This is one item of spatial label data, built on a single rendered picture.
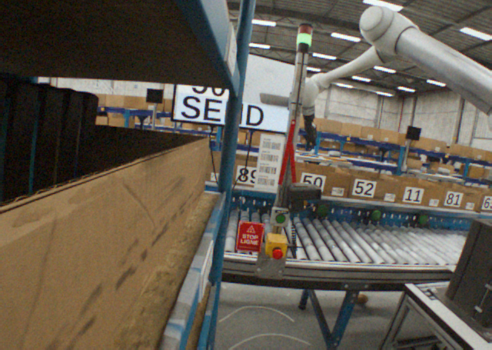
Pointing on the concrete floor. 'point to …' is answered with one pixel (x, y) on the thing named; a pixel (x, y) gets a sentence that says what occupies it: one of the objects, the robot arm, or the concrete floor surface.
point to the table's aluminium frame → (414, 336)
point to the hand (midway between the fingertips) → (311, 140)
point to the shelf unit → (54, 68)
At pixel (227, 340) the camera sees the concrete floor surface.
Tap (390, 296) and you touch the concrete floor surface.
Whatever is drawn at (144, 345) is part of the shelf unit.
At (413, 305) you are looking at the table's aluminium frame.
